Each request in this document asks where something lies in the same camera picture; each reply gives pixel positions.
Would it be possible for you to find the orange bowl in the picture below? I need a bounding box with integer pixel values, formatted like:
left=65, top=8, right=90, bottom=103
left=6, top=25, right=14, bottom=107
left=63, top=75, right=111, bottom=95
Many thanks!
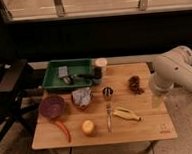
left=72, top=94, right=92, bottom=110

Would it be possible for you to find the grey towel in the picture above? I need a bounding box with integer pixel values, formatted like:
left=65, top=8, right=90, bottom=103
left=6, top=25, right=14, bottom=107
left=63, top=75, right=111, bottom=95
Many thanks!
left=72, top=87, right=92, bottom=107

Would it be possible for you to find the white lidded cup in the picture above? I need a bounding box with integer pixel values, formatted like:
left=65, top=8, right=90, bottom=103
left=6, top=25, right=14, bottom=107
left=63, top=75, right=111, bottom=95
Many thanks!
left=94, top=58, right=108, bottom=77

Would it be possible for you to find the brown pine cone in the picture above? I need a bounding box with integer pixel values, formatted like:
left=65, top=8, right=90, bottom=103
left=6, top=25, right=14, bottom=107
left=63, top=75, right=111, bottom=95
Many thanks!
left=128, top=75, right=144, bottom=94

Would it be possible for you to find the black chair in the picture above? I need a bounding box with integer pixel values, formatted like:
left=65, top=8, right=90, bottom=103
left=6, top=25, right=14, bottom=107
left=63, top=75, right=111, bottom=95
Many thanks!
left=0, top=45, right=46, bottom=154

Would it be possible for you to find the purple bowl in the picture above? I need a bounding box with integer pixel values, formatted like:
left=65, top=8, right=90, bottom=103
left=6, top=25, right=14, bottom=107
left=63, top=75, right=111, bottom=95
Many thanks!
left=39, top=95, right=65, bottom=118

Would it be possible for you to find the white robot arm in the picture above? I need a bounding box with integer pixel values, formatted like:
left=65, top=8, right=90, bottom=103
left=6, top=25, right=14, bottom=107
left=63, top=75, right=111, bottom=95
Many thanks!
left=149, top=45, right=192, bottom=96

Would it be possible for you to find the wooden folding table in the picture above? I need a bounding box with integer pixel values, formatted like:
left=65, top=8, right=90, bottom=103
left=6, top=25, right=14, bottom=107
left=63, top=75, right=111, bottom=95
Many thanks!
left=32, top=63, right=177, bottom=149

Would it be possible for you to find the yellow apple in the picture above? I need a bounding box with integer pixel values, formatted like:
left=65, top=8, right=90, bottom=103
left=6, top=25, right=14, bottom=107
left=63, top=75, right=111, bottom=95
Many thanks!
left=81, top=120, right=96, bottom=136

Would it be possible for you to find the red chili pepper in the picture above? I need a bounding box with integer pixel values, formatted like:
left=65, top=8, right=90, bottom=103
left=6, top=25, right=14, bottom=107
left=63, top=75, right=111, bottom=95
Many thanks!
left=55, top=121, right=71, bottom=143

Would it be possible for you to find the dark tool in tray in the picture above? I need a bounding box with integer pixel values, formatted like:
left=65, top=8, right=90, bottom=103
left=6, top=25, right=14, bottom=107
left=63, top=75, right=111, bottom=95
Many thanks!
left=63, top=73, right=93, bottom=85

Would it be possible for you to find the grey sponge block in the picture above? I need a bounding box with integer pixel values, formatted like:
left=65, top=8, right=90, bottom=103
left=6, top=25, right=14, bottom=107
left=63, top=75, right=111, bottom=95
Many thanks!
left=58, top=66, right=68, bottom=78

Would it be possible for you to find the green plastic tray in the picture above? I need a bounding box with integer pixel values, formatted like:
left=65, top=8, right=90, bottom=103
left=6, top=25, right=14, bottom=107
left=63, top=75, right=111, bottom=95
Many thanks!
left=42, top=58, right=102, bottom=92

